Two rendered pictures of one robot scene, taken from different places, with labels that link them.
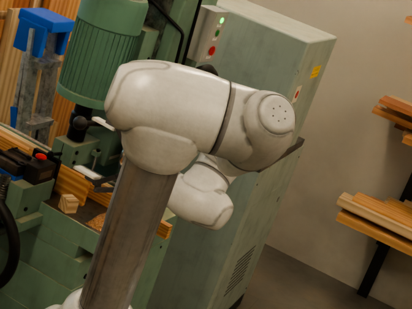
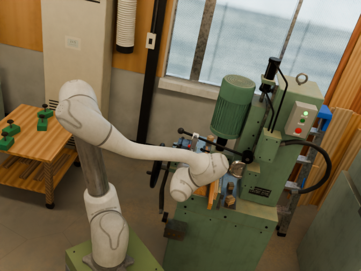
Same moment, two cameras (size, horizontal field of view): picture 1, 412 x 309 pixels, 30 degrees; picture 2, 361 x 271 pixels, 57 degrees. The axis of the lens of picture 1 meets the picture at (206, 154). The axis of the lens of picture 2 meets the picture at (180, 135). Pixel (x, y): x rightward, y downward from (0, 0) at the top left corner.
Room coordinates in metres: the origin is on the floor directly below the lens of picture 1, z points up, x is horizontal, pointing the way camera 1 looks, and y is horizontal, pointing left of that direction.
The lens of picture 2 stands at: (1.33, -1.10, 2.08)
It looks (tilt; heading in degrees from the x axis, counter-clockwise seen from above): 32 degrees down; 72
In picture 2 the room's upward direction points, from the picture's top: 12 degrees clockwise
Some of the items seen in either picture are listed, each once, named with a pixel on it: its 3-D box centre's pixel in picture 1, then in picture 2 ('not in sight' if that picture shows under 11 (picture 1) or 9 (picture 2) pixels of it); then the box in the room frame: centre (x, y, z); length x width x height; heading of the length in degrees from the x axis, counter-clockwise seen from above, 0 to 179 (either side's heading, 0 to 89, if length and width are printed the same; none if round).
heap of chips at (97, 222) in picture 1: (111, 219); (195, 186); (1.88, 0.18, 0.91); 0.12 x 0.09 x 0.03; 160
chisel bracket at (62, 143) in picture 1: (75, 152); (221, 156); (2.06, 0.36, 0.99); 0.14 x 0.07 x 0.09; 160
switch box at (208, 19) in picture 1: (206, 34); (300, 120); (2.29, 0.12, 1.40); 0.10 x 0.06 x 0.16; 160
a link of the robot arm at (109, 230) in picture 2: not in sight; (110, 235); (1.42, -0.09, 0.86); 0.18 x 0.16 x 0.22; 99
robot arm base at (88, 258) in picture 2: not in sight; (111, 259); (1.44, -0.12, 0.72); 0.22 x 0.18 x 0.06; 129
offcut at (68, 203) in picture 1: (68, 203); not in sight; (1.87, 0.30, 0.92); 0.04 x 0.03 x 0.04; 48
